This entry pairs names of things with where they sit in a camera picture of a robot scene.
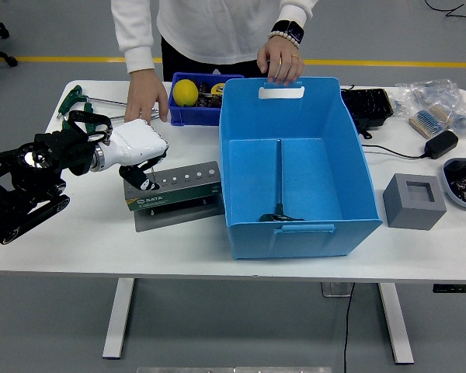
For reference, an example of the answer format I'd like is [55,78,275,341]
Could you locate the person's left hand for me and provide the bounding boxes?
[256,37,306,87]

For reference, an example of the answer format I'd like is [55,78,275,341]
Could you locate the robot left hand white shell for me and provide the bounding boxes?
[100,118,170,192]

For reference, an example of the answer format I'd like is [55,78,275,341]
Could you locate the person's right hand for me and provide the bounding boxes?
[123,68,170,124]

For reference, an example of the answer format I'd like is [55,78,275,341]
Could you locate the green SATA wrench holder stand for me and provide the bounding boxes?
[123,160,225,233]

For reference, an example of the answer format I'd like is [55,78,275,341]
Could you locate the large green T-handle hex wrench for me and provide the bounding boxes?
[259,138,306,224]

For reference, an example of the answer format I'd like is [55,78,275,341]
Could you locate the large blue plastic box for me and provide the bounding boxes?
[218,76,384,260]

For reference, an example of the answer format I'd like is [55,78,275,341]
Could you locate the black smart watch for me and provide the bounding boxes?
[270,19,306,44]

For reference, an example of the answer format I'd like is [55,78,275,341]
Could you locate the yellow lemon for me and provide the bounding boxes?
[172,78,200,108]

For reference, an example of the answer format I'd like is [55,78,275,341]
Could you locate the small blue parts bin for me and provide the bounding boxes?
[166,72,245,127]

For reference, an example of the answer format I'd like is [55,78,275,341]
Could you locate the dark small parts pile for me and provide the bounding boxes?
[196,80,224,110]

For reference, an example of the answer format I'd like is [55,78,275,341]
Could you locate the person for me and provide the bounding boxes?
[110,0,319,124]

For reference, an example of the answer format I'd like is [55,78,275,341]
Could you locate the black plastic component tray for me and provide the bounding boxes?
[340,87,395,140]

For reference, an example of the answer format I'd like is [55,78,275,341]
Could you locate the black office chair base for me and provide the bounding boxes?
[0,22,19,68]

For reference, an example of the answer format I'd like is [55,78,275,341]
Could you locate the clear bags of components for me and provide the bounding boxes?
[394,78,466,139]

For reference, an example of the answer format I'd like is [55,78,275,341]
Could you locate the tan resistor tape bundle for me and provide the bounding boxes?
[409,103,454,140]

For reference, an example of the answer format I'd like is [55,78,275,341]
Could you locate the white table leg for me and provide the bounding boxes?
[377,282,416,365]
[102,277,136,359]

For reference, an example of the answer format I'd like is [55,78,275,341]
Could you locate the black power adapter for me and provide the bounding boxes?
[424,130,460,160]

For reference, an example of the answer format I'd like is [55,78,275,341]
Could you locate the grey cube block with recess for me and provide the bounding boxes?
[382,173,448,231]

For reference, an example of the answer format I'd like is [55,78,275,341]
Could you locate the grey oval tray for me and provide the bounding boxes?
[442,157,466,211]

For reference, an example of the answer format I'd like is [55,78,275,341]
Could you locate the black table control panel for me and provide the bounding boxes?
[433,284,466,295]

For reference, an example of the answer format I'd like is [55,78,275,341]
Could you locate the white bead bracelet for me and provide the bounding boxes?
[266,30,301,50]

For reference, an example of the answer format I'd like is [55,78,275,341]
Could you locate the black adapter cord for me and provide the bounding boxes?
[363,144,429,160]

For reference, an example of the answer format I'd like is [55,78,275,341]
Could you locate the black floor cable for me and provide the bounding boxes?
[424,0,466,24]

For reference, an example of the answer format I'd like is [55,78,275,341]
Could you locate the black hanging cable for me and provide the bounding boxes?
[343,282,356,373]

